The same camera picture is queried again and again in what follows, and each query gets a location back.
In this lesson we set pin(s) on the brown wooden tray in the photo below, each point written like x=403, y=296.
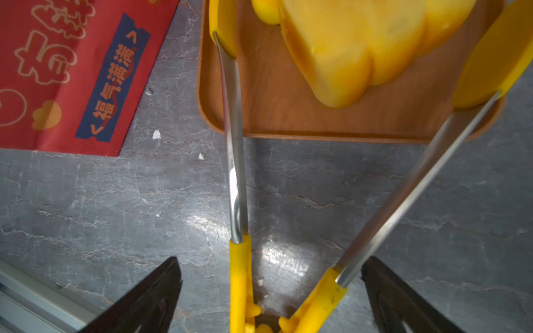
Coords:
x=279, y=104

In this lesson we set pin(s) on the small yellow bread roll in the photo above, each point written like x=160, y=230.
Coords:
x=267, y=11

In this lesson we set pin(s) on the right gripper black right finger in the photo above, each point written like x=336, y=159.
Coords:
x=396, y=306

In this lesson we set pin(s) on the aluminium frame rail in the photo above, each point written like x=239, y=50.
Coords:
x=31, y=302

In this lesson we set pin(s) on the red paper gift bag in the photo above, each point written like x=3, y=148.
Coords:
x=73, y=72

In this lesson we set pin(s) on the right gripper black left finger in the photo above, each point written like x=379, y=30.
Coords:
x=148, y=307

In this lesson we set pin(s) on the yellow steel kitchen tongs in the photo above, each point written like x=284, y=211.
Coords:
x=493, y=67

